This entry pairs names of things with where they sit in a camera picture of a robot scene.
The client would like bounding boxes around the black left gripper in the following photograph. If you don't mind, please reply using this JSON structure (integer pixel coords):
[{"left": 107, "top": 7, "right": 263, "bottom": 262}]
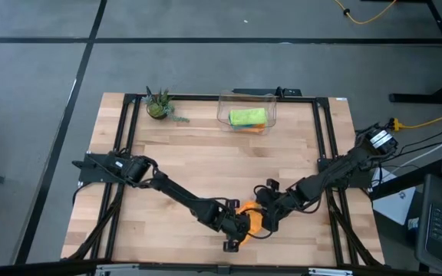
[{"left": 220, "top": 198, "right": 253, "bottom": 254}]

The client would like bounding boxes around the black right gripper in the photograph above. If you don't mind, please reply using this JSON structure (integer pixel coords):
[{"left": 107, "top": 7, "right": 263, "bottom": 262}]
[{"left": 253, "top": 178, "right": 297, "bottom": 234}]

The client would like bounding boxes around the orange microfiber towel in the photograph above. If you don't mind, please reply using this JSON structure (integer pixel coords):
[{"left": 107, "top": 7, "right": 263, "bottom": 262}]
[
  {"left": 235, "top": 201, "right": 265, "bottom": 246},
  {"left": 235, "top": 124, "right": 267, "bottom": 134}
]

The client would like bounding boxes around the green microfiber towel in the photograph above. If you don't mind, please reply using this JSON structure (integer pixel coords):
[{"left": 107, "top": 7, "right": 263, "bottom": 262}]
[{"left": 228, "top": 107, "right": 269, "bottom": 127}]

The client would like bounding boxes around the black gantry crossbar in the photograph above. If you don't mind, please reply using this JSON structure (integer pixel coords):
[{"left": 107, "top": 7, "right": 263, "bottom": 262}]
[{"left": 0, "top": 259, "right": 442, "bottom": 276}]

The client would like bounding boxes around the clear plastic bin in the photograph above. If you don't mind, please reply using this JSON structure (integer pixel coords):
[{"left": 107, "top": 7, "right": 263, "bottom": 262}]
[{"left": 216, "top": 90, "right": 278, "bottom": 135}]

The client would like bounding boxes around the white cardboard box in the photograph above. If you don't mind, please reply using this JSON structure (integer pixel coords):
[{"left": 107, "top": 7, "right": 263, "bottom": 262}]
[{"left": 371, "top": 167, "right": 417, "bottom": 226}]

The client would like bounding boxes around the potted succulent plant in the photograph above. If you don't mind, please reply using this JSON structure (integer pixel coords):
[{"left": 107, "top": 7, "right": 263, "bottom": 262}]
[{"left": 140, "top": 86, "right": 190, "bottom": 123}]

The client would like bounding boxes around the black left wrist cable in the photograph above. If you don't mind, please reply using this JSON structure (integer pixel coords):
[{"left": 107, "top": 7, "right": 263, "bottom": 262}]
[{"left": 243, "top": 206, "right": 275, "bottom": 241}]

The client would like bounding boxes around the silver metal bracket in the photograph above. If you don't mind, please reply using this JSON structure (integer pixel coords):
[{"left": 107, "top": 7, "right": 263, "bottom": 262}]
[
  {"left": 94, "top": 263, "right": 140, "bottom": 276},
  {"left": 308, "top": 267, "right": 355, "bottom": 276}
]

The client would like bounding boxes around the black aluminium table frame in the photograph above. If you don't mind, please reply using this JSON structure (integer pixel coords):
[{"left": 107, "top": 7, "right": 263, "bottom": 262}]
[{"left": 61, "top": 91, "right": 385, "bottom": 269}]

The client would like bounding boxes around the black power cable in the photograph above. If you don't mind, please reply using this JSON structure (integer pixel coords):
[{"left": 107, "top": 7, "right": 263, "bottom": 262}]
[{"left": 374, "top": 117, "right": 395, "bottom": 133}]

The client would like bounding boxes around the yellow cable with plug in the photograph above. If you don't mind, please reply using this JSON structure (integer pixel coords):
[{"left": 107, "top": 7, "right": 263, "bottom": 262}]
[{"left": 388, "top": 114, "right": 442, "bottom": 132}]

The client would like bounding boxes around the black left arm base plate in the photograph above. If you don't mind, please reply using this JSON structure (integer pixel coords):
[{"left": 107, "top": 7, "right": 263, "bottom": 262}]
[{"left": 71, "top": 151, "right": 134, "bottom": 184}]

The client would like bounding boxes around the yellow extension cable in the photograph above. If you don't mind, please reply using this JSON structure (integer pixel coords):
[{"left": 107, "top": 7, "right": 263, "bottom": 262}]
[{"left": 334, "top": 0, "right": 398, "bottom": 25}]

